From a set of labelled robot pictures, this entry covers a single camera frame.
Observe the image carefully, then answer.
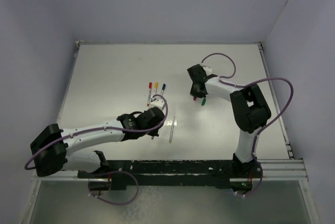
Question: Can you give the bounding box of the green white pen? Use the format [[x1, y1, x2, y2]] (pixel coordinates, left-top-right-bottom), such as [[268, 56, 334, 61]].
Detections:
[[169, 116, 175, 144]]

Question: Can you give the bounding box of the red white pen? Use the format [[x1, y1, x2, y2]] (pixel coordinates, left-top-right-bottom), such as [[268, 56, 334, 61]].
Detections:
[[147, 89, 152, 107]]

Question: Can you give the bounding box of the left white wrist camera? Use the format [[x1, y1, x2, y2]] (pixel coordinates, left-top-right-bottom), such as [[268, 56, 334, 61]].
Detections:
[[149, 98, 165, 110]]

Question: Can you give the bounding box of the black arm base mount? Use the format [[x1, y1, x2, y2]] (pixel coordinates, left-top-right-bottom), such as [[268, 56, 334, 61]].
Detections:
[[77, 160, 262, 191]]

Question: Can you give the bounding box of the yellow white pen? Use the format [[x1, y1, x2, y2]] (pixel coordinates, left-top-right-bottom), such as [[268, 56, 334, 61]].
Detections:
[[152, 88, 158, 98]]

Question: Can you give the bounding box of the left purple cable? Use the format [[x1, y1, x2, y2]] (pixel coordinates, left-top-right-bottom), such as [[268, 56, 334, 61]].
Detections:
[[25, 94, 168, 205]]

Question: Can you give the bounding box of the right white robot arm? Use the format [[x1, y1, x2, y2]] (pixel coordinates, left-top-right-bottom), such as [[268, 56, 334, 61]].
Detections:
[[187, 64, 271, 177]]

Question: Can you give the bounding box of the black white pen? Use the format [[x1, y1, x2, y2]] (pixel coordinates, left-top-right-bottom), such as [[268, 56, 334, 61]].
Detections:
[[159, 83, 166, 96]]

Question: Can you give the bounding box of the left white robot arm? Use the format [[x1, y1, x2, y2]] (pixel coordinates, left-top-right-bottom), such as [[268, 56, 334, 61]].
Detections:
[[30, 107, 166, 178]]

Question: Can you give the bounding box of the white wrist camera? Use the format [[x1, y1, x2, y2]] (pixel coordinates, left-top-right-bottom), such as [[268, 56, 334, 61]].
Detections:
[[149, 98, 165, 110], [202, 65, 213, 75]]

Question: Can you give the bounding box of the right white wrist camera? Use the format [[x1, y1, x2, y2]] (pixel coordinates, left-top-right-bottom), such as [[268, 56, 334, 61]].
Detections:
[[202, 65, 213, 75]]

